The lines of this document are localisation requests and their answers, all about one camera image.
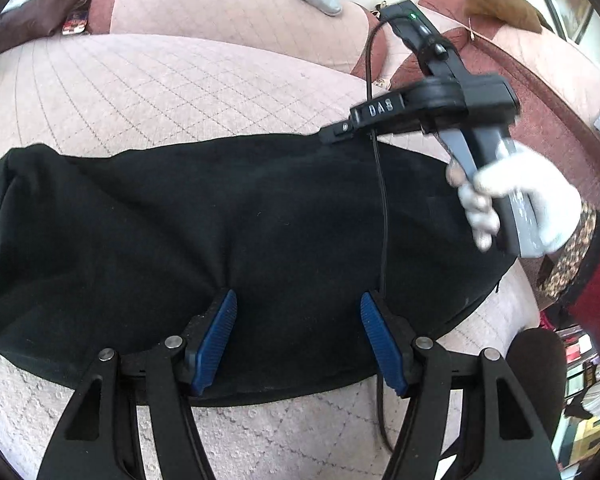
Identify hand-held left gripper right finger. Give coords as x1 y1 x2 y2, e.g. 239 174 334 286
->
360 291 563 480

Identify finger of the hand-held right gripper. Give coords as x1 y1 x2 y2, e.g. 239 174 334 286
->
319 91 421 145

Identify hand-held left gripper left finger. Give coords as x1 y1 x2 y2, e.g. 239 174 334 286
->
37 288 238 480

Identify black pants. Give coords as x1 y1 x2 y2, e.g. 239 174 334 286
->
0 132 521 408

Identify person's right hand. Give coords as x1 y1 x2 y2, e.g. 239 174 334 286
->
445 151 582 259

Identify brown cloth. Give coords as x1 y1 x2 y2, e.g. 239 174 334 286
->
462 0 555 32

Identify framed picture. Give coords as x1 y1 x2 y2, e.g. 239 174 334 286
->
525 0 597 45

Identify cluttered shelf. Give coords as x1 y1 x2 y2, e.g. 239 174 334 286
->
555 320 600 463

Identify pink quilted sofa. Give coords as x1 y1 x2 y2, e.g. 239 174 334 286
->
0 0 600 480

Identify dark brown blanket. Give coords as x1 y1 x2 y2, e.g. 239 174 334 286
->
0 0 103 58

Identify black cable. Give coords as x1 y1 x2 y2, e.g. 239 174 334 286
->
366 19 411 456

